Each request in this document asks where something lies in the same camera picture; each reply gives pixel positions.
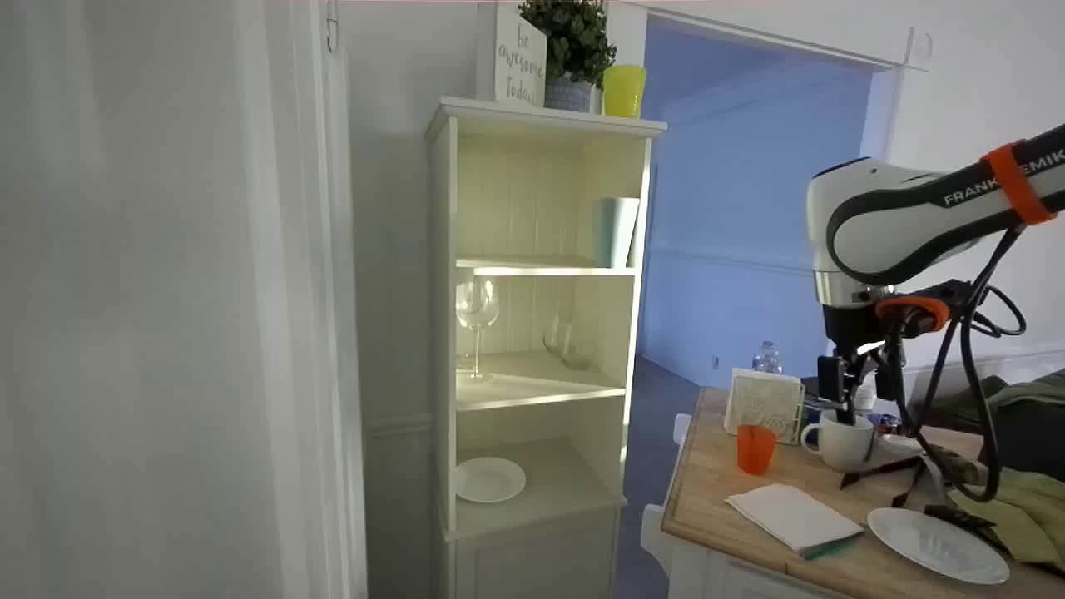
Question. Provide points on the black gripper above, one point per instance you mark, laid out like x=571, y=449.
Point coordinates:
x=854, y=323

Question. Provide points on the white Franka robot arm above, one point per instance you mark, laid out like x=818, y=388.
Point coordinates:
x=886, y=218

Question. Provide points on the orange plastic cup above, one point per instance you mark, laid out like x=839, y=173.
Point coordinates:
x=756, y=449

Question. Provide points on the white folded towel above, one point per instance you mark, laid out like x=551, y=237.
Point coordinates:
x=794, y=518

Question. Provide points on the yellow plastic cup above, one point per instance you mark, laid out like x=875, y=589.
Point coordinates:
x=624, y=91

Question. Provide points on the white ceramic mug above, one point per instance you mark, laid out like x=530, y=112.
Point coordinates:
x=839, y=443

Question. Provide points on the clear water bottle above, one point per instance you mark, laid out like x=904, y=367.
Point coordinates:
x=768, y=357

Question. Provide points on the woven beige napkin box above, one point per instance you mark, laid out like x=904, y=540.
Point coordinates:
x=764, y=404

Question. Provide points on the black kitchen tongs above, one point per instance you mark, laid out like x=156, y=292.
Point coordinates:
x=899, y=469

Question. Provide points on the dark green couch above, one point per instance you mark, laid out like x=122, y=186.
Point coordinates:
x=1018, y=421

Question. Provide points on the white plate with pattern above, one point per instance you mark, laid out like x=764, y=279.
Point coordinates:
x=936, y=546

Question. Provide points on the green cloth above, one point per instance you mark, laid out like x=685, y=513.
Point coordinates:
x=1018, y=518

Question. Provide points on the white table cabinet base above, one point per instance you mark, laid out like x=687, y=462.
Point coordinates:
x=699, y=560

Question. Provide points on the teal and white books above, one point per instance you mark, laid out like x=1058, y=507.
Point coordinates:
x=617, y=230

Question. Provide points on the short clear glass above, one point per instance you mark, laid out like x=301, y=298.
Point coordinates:
x=571, y=340

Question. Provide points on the white doorway trim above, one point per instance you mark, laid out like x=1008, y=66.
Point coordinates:
x=886, y=68

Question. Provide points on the cream wooden bookshelf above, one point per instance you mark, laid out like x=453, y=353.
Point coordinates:
x=534, y=334

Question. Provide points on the small plain white plate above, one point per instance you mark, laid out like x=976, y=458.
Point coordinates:
x=489, y=479

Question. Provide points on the tall clear wine glass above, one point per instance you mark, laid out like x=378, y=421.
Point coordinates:
x=476, y=312

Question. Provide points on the green potted plant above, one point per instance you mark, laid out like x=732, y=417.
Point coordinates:
x=571, y=43

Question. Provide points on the white lettered sign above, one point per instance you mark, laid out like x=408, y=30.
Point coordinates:
x=516, y=59

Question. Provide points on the white door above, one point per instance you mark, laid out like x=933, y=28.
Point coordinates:
x=166, y=301

